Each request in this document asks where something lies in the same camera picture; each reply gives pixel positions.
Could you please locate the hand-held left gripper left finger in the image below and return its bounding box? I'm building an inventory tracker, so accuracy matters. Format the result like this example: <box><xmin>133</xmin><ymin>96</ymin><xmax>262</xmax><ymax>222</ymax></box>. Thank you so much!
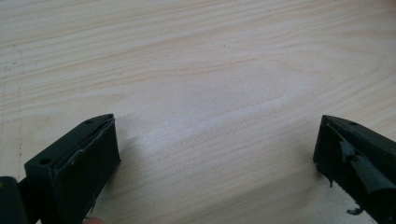
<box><xmin>23</xmin><ymin>113</ymin><xmax>121</xmax><ymax>224</ymax></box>

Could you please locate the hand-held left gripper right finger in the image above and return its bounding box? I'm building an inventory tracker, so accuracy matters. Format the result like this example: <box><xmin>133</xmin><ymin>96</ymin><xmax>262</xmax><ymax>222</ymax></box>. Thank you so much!
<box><xmin>312</xmin><ymin>114</ymin><xmax>396</xmax><ymax>224</ymax></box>

